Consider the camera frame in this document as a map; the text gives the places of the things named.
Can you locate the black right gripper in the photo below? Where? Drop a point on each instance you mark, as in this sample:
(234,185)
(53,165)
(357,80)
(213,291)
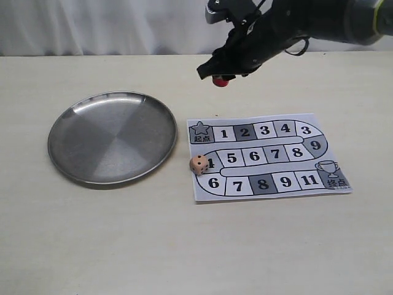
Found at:
(263,35)

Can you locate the red cylinder game piece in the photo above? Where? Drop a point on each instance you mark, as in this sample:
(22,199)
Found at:
(219,82)

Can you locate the wooden die with black dots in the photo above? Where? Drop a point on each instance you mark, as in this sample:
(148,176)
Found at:
(199,164)

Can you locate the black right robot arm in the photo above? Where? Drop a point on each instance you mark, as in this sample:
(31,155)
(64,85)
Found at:
(366,22)

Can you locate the printed paper game board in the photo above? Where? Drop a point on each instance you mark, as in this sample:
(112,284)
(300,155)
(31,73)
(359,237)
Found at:
(264,157)

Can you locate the round stainless steel plate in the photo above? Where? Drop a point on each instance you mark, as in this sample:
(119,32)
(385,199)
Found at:
(112,138)

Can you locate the white backdrop curtain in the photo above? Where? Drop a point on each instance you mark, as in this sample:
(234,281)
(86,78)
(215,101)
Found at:
(110,28)

